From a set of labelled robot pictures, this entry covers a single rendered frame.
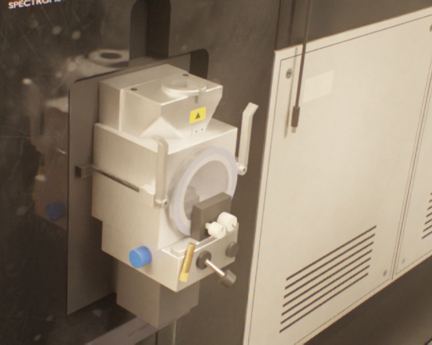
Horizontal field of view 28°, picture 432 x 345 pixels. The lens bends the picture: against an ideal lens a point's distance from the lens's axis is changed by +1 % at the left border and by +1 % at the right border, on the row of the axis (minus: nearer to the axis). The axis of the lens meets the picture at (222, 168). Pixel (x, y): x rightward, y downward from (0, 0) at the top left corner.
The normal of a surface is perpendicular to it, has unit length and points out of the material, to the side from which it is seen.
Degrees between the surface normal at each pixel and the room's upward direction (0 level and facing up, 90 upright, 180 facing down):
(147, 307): 90
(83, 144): 90
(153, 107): 90
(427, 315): 0
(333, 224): 90
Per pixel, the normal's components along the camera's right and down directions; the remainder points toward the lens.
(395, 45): 0.76, 0.33
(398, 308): 0.08, -0.91
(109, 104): -0.65, 0.26
